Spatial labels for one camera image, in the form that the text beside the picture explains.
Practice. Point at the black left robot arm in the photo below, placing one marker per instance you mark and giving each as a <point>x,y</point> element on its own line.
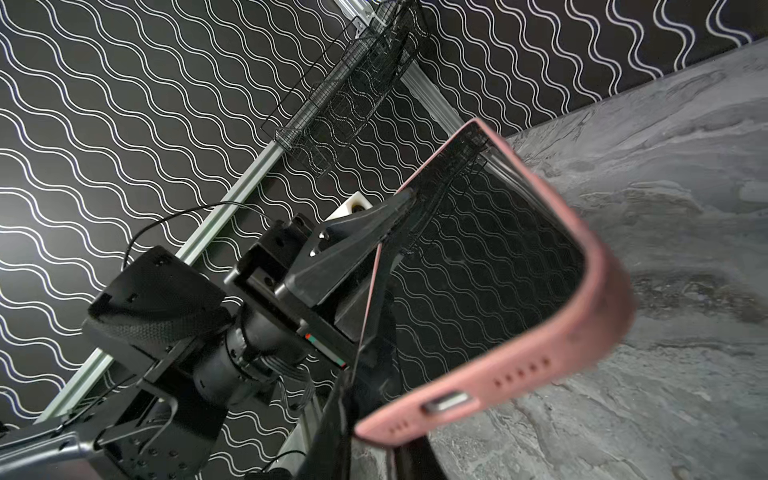
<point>193,350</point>

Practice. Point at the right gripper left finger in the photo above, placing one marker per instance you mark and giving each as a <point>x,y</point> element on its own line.
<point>329,456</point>

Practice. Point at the black wire basket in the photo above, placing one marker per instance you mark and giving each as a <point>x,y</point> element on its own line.
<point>338,93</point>

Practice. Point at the black phone pink case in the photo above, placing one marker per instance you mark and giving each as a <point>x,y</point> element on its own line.
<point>489,264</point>

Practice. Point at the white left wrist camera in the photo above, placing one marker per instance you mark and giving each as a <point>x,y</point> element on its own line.
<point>357,202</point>

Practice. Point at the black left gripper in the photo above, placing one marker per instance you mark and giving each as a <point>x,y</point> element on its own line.
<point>291,268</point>

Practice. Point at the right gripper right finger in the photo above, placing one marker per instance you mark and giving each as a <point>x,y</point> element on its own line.
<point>416,460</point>

